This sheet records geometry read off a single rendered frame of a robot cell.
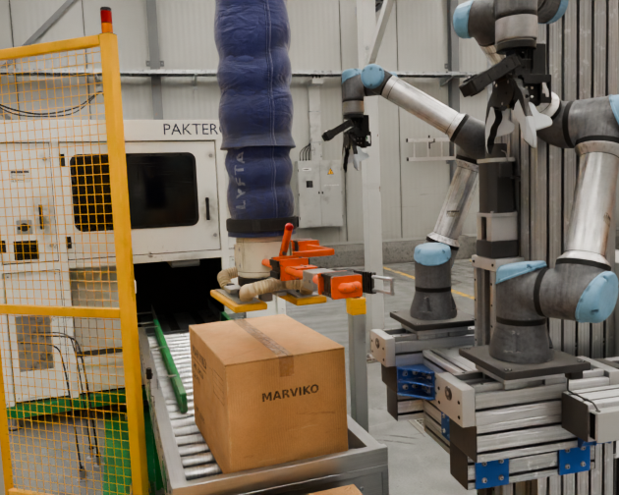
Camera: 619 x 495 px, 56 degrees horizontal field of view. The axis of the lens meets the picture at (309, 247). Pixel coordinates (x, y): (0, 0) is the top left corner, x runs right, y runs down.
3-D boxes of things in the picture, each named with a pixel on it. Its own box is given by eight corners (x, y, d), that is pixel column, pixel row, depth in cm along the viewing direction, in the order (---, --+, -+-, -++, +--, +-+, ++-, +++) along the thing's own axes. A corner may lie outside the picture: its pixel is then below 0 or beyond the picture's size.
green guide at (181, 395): (141, 332, 394) (140, 319, 393) (158, 330, 398) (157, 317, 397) (162, 416, 243) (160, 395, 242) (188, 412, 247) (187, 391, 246)
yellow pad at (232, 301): (209, 296, 201) (208, 281, 200) (238, 293, 205) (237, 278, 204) (235, 313, 169) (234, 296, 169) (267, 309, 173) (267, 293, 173)
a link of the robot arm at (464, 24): (543, 124, 159) (459, -11, 128) (586, 120, 151) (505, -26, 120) (533, 160, 155) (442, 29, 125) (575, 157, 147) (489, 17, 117)
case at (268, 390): (195, 422, 237) (189, 325, 233) (288, 405, 252) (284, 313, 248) (232, 491, 181) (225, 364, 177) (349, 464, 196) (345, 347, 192)
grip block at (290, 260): (268, 277, 168) (267, 256, 168) (301, 274, 172) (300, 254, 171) (278, 281, 161) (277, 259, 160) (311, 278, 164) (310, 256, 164)
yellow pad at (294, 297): (262, 290, 208) (262, 276, 207) (289, 287, 211) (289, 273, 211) (297, 306, 176) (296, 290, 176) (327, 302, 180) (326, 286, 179)
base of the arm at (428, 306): (444, 308, 202) (443, 280, 201) (466, 317, 187) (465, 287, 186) (403, 312, 199) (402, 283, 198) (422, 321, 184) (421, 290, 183)
